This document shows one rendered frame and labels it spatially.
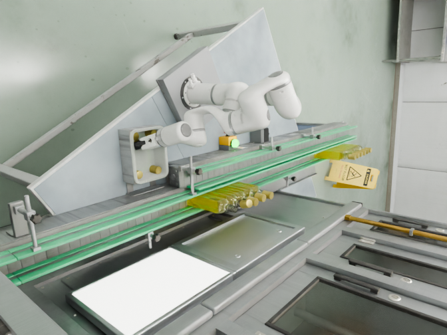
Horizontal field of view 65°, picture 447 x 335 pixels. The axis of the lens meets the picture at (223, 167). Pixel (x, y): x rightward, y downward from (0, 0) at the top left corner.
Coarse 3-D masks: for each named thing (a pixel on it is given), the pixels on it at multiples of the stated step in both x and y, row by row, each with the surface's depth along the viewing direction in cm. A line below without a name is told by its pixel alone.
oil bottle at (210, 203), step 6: (192, 198) 156; (198, 198) 153; (204, 198) 151; (210, 198) 150; (216, 198) 149; (222, 198) 149; (192, 204) 156; (198, 204) 154; (204, 204) 151; (210, 204) 149; (216, 204) 146; (222, 204) 145; (210, 210) 149; (216, 210) 147; (222, 210) 146
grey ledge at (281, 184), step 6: (312, 168) 246; (294, 174) 228; (300, 174) 234; (306, 174) 241; (312, 174) 247; (282, 180) 218; (300, 180) 233; (264, 186) 204; (270, 186) 209; (276, 186) 214; (282, 186) 219; (288, 186) 221
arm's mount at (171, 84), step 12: (204, 48) 165; (192, 60) 161; (204, 60) 167; (168, 72) 155; (180, 72) 157; (192, 72) 162; (204, 72) 168; (216, 72) 174; (168, 84) 153; (180, 84) 158; (168, 96) 156; (180, 96) 159; (180, 108) 160; (192, 108) 165; (180, 120) 163; (204, 120) 174
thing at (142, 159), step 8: (144, 128) 141; (152, 128) 144; (144, 136) 150; (136, 152) 148; (144, 152) 151; (152, 152) 155; (160, 152) 152; (136, 160) 149; (144, 160) 152; (152, 160) 155; (160, 160) 154; (136, 168) 149; (144, 168) 152; (136, 176) 141; (144, 176) 149; (152, 176) 150; (160, 176) 151
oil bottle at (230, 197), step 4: (208, 192) 157; (212, 192) 156; (216, 192) 156; (220, 192) 156; (224, 192) 156; (220, 196) 152; (224, 196) 151; (228, 196) 150; (232, 196) 151; (236, 196) 152; (228, 200) 149; (232, 200) 149; (232, 204) 150
